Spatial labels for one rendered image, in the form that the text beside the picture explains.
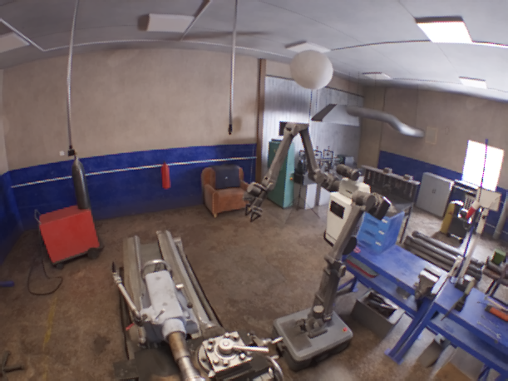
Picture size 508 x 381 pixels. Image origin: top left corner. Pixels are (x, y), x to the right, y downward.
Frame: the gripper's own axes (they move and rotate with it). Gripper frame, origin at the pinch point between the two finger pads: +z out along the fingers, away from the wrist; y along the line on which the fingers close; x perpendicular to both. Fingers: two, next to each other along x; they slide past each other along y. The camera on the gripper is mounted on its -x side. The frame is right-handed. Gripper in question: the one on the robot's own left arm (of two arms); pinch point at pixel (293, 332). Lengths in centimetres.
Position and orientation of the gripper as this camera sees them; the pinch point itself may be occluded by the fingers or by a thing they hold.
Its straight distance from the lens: 141.1
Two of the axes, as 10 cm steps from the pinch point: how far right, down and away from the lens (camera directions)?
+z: -8.7, 1.3, -4.7
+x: -3.6, 4.9, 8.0
